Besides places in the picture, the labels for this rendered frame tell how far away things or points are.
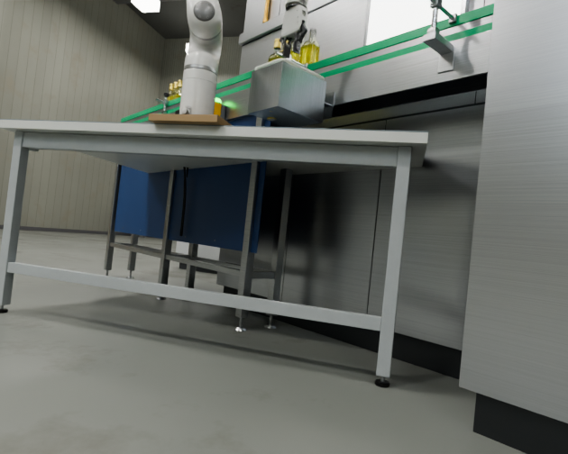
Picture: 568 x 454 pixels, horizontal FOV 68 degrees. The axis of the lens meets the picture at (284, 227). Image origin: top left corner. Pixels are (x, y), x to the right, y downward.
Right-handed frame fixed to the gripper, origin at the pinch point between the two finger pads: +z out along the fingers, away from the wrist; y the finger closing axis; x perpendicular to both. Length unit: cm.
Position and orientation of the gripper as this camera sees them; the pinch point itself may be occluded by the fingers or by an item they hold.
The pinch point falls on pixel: (291, 49)
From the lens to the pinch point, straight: 169.8
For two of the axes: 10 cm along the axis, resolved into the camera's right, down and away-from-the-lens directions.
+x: -7.5, -1.0, -6.5
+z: -1.1, 9.9, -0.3
